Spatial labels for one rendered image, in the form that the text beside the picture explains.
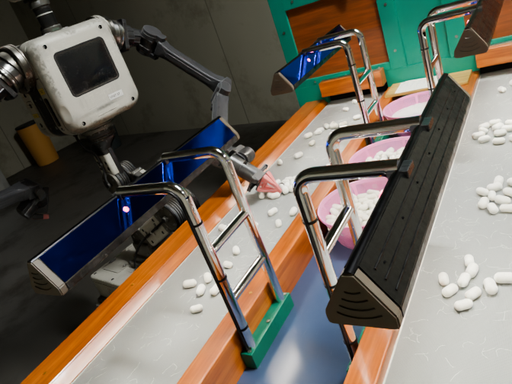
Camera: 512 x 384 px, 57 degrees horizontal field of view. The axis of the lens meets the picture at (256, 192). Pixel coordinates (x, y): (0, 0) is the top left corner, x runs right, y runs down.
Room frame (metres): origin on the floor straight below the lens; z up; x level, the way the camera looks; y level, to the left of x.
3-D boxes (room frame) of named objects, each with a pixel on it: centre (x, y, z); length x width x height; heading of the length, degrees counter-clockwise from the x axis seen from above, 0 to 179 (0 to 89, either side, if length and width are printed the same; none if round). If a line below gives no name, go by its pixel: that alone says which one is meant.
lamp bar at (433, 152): (0.64, -0.24, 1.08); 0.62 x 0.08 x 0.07; 143
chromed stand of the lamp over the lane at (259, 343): (0.92, 0.15, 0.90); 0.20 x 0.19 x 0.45; 143
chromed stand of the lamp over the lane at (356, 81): (1.70, -0.44, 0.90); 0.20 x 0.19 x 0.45; 143
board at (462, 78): (1.89, -0.83, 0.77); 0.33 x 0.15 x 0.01; 53
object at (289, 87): (1.75, -0.38, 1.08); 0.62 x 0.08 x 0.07; 143
